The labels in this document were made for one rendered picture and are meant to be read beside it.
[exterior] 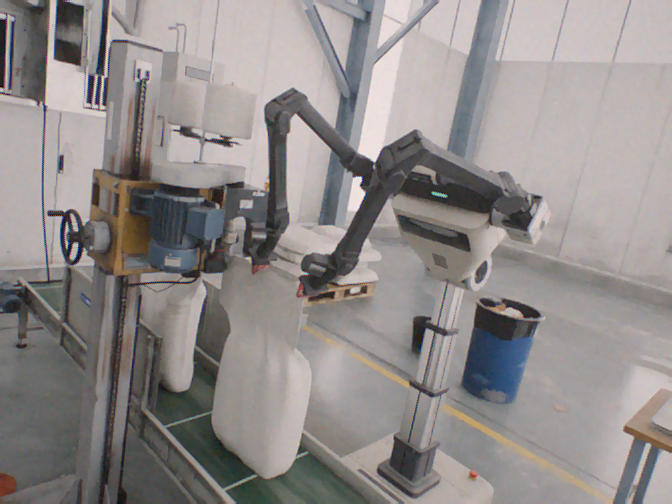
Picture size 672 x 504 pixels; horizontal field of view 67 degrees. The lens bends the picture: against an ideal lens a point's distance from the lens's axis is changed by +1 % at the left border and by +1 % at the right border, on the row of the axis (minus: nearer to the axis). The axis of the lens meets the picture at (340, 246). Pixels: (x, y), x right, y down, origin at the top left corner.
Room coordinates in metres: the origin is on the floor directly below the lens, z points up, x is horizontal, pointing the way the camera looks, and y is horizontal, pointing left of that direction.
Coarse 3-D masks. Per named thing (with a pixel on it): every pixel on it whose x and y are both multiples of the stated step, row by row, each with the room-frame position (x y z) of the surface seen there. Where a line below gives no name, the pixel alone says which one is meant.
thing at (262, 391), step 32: (224, 288) 1.90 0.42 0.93; (256, 288) 1.79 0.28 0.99; (288, 288) 1.64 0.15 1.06; (256, 320) 1.76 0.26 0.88; (288, 320) 1.63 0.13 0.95; (224, 352) 1.76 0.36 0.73; (256, 352) 1.64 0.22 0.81; (288, 352) 1.60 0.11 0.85; (224, 384) 1.72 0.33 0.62; (256, 384) 1.61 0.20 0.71; (288, 384) 1.55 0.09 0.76; (224, 416) 1.69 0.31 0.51; (256, 416) 1.59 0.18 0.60; (288, 416) 1.56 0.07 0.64; (256, 448) 1.58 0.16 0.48; (288, 448) 1.57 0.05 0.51
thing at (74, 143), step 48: (0, 0) 3.55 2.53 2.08; (0, 48) 3.66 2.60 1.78; (0, 96) 3.57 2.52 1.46; (96, 96) 4.14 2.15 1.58; (0, 144) 3.60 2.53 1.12; (48, 144) 3.83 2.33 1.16; (96, 144) 4.08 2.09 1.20; (0, 192) 3.61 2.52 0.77; (48, 192) 3.84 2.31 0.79; (0, 240) 3.62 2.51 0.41; (48, 240) 3.85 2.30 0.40
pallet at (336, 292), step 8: (336, 288) 4.86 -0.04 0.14; (344, 288) 4.95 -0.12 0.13; (368, 288) 5.26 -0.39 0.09; (328, 296) 4.90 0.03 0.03; (336, 296) 4.88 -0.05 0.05; (344, 296) 5.03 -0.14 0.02; (352, 296) 5.09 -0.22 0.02; (360, 296) 5.18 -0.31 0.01; (304, 304) 4.53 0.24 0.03; (312, 304) 4.61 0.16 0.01
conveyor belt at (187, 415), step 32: (32, 288) 2.90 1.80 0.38; (160, 384) 2.06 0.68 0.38; (192, 384) 2.11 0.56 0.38; (160, 416) 1.82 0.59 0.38; (192, 416) 1.86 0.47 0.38; (192, 448) 1.66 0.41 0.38; (224, 448) 1.69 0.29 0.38; (224, 480) 1.52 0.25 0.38; (256, 480) 1.55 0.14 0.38; (288, 480) 1.58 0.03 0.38; (320, 480) 1.61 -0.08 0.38
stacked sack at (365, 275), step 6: (354, 270) 5.22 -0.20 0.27; (360, 270) 5.26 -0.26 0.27; (366, 270) 5.30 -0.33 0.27; (342, 276) 4.96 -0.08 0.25; (348, 276) 5.00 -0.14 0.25; (354, 276) 5.06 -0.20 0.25; (360, 276) 5.12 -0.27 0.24; (366, 276) 5.18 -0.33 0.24; (372, 276) 5.25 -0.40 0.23; (330, 282) 5.02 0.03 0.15; (336, 282) 4.92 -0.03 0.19; (342, 282) 4.93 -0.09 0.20; (348, 282) 4.98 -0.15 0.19; (354, 282) 5.05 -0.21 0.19; (360, 282) 5.13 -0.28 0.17
